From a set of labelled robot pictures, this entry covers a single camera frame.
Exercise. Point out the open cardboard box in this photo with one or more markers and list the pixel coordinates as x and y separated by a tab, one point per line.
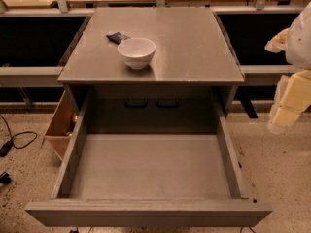
61	126

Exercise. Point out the white ceramic bowl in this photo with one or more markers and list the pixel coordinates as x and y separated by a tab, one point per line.
137	53

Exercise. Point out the grey drawer cabinet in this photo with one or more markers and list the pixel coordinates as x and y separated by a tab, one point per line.
189	84

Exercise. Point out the grey metal rail frame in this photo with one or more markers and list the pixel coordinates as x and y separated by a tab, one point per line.
262	75

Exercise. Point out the dark blue snack packet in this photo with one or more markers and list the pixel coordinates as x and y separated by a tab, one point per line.
117	37

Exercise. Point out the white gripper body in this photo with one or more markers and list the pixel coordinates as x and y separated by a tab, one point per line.
300	39

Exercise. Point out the black plug left edge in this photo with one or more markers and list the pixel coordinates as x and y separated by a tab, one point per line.
5	178

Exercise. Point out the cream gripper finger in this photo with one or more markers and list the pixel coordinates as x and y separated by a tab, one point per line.
278	42
291	99

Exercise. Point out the grey top drawer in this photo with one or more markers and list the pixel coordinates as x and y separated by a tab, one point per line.
150	162

